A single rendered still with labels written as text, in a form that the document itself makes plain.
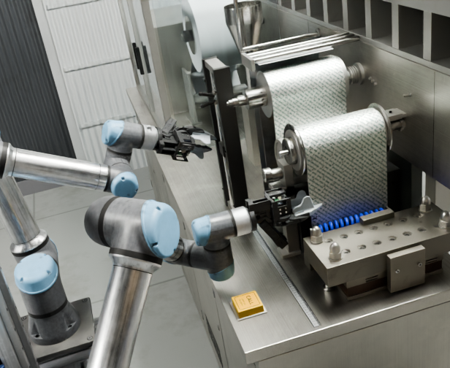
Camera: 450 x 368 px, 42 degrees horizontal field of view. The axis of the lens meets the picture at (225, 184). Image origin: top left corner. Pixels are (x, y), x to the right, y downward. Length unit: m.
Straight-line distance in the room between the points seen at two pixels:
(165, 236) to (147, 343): 1.77
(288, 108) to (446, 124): 0.47
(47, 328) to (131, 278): 0.60
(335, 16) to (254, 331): 1.11
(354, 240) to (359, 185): 0.17
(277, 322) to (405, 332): 0.35
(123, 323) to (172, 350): 1.68
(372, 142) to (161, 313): 1.81
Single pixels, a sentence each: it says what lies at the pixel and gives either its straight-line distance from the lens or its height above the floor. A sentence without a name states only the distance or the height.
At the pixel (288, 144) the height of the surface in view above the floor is 1.28.
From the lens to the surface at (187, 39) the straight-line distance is 2.45.
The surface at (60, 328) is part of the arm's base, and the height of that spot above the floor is 0.86.
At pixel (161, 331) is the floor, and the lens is 3.02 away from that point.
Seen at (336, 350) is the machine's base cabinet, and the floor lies 0.81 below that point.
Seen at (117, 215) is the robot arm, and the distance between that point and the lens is 1.25.
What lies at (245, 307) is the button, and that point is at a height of 0.92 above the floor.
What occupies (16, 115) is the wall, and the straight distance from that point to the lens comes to 4.64.
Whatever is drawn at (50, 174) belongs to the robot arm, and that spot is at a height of 1.32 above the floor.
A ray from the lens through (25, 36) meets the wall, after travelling 4.50.
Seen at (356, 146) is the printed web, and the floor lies 1.24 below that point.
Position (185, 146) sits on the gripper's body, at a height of 1.24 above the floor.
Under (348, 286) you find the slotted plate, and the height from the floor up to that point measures 0.95.
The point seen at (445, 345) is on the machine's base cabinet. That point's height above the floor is 0.71.
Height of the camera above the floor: 1.91
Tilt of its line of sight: 27 degrees down
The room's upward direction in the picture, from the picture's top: 9 degrees counter-clockwise
